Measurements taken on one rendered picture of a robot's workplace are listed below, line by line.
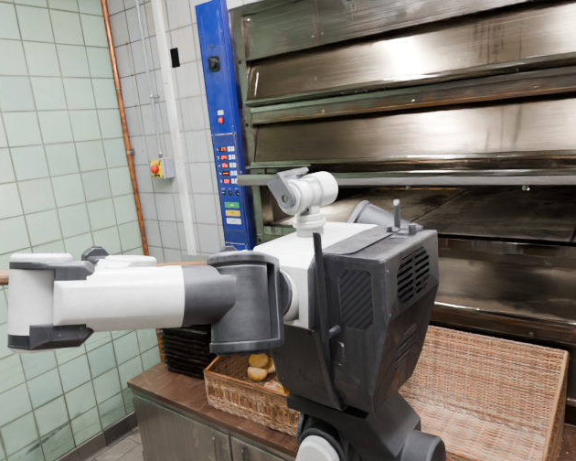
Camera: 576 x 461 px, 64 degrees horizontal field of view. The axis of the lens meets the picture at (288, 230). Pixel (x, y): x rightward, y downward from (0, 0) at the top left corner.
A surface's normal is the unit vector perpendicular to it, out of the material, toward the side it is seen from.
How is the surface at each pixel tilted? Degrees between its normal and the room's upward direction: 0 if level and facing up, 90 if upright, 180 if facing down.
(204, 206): 90
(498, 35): 70
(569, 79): 90
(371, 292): 90
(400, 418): 44
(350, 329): 90
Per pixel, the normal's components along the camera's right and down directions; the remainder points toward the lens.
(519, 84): -0.59, 0.23
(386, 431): 0.50, -0.66
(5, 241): 0.80, 0.06
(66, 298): 0.00, -0.04
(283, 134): -0.58, -0.11
